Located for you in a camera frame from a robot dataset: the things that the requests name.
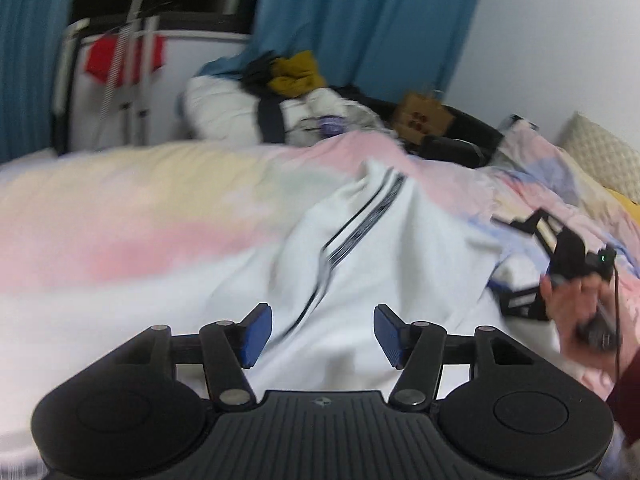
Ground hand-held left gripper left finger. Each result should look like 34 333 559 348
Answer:
116 302 274 407

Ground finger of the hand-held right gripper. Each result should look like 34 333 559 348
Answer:
492 209 565 257
492 280 551 322

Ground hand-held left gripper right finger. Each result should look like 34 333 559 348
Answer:
374 304 537 408

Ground white garment with black stripes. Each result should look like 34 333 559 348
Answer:
235 159 563 403

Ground person's right forearm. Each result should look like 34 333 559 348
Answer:
604 337 640 448

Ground pile of clothes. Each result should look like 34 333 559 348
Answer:
177 72 398 147

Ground person's right hand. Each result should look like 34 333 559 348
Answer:
540 274 624 377

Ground cream quilted pillow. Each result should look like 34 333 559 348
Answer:
557 111 640 202

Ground black bag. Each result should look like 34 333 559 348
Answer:
335 85 505 169

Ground brown paper bag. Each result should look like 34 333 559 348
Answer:
390 91 454 144

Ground pastel patterned blanket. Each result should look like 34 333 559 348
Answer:
0 116 640 480

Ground black cloth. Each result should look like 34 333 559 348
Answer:
239 52 282 97

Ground blue curtain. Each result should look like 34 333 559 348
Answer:
252 0 490 97
0 0 82 163

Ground mustard yellow cloth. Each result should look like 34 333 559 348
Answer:
269 51 327 99

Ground white cabinet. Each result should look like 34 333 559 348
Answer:
70 30 252 152

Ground white drying rack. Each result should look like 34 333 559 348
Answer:
52 0 167 157

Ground red cloth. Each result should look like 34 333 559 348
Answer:
84 35 165 84

